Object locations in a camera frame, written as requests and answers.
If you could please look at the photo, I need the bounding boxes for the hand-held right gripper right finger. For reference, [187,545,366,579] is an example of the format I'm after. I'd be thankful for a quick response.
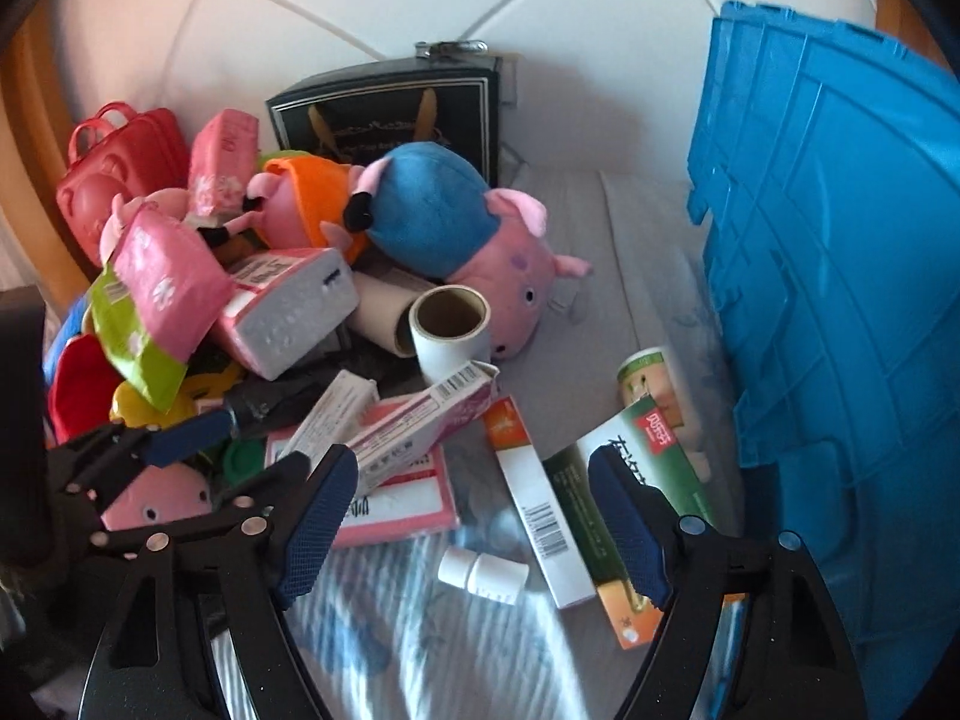
[587,446,865,720]

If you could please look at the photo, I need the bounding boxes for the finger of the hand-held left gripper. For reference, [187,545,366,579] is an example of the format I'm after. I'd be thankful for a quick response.
[82,454,310,550]
[46,411,235,500]

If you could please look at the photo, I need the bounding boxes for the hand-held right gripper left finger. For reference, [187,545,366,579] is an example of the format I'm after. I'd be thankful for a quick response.
[75,444,359,720]

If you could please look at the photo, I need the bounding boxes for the white pill bottle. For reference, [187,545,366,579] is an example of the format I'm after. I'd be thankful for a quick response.
[439,547,530,605]

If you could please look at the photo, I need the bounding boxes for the blue plastic crate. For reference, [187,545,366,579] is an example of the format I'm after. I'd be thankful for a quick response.
[684,0,960,653]

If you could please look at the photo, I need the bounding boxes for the green orange medicine box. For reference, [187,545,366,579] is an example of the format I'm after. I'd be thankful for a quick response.
[541,394,747,650]

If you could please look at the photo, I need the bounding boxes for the pink pig head plush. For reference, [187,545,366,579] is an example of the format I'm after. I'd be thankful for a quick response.
[97,461,215,533]

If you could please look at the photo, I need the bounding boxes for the yellow rubber duck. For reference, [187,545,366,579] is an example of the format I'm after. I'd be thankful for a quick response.
[111,367,241,428]

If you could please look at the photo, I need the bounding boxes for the red plush toy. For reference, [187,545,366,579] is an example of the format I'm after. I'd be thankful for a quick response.
[45,334,125,443]

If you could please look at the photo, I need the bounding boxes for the black plastic wrapper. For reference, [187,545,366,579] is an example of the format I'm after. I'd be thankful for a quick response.
[225,371,338,437]

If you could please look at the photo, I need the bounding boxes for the narrow orange white box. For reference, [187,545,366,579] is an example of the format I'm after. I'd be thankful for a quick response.
[480,396,598,609]

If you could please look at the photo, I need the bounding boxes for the flat pink box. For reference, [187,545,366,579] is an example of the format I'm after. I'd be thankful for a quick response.
[262,439,461,549]

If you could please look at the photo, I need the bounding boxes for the slim white box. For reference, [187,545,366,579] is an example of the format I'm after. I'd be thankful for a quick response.
[289,369,380,458]

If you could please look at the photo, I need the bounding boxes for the green tissue pack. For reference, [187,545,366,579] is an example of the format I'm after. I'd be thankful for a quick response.
[88,262,188,413]

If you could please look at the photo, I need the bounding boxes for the blue plush toy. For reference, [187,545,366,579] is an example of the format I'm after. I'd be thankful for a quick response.
[45,296,95,361]

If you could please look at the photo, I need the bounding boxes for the long pink white box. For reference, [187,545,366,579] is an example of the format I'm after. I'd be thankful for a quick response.
[345,360,500,493]

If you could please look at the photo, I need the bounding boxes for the pink tissue pack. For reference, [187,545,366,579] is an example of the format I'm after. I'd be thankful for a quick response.
[112,210,235,365]
[187,109,262,218]

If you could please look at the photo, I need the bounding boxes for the large pink white box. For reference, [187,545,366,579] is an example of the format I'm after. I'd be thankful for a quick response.
[210,247,361,382]

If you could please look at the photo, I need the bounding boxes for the striped bed sheet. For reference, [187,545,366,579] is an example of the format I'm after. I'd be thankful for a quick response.
[210,165,751,720]

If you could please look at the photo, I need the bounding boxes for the white paper roll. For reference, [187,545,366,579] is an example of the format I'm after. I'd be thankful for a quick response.
[409,285,496,391]

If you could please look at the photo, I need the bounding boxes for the small pink pig plush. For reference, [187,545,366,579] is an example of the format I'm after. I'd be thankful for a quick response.
[101,187,196,263]

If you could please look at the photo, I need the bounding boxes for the red bear suitcase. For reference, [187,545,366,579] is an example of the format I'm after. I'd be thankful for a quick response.
[56,101,188,267]

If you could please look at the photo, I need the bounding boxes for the pig plush orange dress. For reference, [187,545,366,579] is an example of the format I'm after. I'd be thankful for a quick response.
[244,150,376,268]

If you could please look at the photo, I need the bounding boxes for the pig plush blue shirt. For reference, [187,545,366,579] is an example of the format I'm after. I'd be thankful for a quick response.
[341,142,593,361]

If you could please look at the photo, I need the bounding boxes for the black gift box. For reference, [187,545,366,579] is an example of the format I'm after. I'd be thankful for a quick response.
[266,52,505,185]

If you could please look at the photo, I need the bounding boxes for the wooden headboard post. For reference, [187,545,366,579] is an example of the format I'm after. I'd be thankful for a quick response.
[0,15,98,293]
[877,0,960,53]

